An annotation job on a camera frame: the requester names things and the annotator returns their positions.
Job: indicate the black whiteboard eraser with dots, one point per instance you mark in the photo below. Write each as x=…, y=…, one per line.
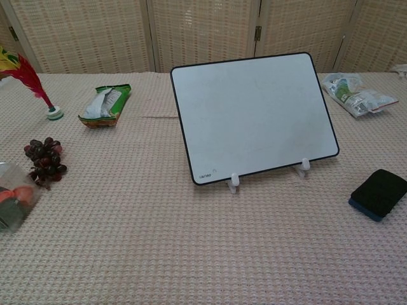
x=380, y=193

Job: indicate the red yellow feather shuttlecock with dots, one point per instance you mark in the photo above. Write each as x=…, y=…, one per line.
x=30, y=82

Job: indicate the dark red grape bunch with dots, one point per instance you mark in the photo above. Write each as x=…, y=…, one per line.
x=46, y=160

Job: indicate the beige woven tablecloth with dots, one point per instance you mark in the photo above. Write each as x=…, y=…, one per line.
x=178, y=228

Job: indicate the clear red candy packet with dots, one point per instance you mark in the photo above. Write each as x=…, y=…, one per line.
x=14, y=197

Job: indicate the clear white green snack packet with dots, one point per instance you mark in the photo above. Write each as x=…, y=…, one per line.
x=356, y=93

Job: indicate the white plastic board stand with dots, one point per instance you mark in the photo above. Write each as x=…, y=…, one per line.
x=234, y=184

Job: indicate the green white snack bag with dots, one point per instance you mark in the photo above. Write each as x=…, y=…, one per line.
x=105, y=106

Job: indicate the white whiteboard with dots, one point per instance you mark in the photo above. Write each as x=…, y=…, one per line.
x=251, y=117

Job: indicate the woven bamboo folding screen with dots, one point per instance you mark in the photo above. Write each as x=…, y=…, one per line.
x=203, y=31

